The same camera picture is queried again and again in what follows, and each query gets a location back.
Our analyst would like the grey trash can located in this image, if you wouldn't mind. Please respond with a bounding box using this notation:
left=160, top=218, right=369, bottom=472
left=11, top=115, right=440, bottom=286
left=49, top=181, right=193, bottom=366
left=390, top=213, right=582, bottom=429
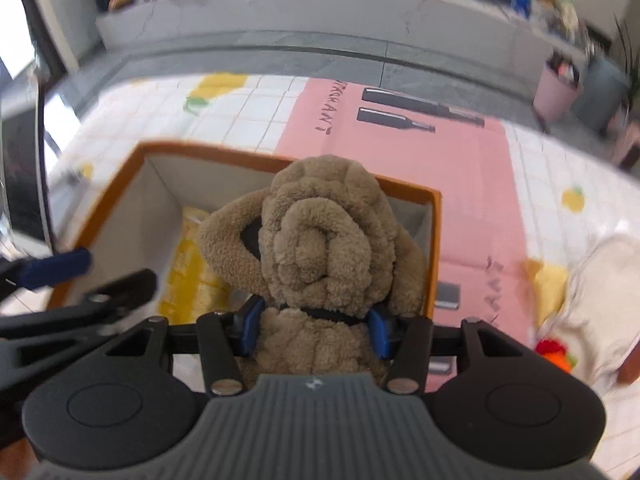
left=572, top=56, right=630, bottom=132

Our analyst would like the pink paper mat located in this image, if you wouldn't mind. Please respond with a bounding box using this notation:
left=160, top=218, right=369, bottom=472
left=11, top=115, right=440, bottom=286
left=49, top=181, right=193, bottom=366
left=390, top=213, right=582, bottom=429
left=274, top=77, right=534, bottom=394

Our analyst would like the brown felt piece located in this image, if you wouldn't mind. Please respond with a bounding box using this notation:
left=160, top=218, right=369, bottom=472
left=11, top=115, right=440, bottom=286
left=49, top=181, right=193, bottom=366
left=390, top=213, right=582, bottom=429
left=616, top=342, right=640, bottom=386

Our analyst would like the yellow cloth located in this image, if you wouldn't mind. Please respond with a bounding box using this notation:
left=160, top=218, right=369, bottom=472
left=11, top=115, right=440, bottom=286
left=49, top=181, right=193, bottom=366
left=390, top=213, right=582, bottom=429
left=525, top=258, right=570, bottom=328

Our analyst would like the white tablet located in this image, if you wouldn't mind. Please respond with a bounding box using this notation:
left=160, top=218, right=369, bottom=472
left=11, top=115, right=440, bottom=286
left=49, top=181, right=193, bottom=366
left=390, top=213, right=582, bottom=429
left=1, top=82, right=54, bottom=257

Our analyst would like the yellow snack package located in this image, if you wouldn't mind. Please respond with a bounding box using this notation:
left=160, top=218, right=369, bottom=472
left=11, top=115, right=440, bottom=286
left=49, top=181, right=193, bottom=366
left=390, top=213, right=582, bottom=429
left=158, top=207, right=231, bottom=325

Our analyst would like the orange cardboard box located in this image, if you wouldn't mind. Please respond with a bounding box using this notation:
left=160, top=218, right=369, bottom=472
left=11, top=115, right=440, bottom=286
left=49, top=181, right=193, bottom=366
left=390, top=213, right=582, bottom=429
left=0, top=140, right=444, bottom=480

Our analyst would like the lemon pattern tablecloth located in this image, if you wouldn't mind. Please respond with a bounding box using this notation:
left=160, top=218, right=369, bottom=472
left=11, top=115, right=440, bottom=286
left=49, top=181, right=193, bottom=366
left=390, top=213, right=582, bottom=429
left=0, top=72, right=640, bottom=480

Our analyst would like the white round cloth bag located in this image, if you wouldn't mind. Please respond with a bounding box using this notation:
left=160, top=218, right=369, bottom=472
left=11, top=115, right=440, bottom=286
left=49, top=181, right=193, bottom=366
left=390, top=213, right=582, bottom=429
left=555, top=233, right=639, bottom=392

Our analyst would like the brown plush toy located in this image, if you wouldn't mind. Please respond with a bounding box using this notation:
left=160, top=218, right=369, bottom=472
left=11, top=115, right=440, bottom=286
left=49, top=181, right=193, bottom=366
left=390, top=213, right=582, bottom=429
left=198, top=155, right=427, bottom=386

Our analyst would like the orange crochet fruit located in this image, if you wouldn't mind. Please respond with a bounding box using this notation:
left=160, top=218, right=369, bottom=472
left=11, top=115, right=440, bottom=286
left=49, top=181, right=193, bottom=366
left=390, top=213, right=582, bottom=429
left=535, top=339, right=577, bottom=373

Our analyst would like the pink waste bin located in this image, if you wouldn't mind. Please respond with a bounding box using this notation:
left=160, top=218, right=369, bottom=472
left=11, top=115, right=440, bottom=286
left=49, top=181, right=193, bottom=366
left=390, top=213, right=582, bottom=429
left=533, top=62, right=582, bottom=124

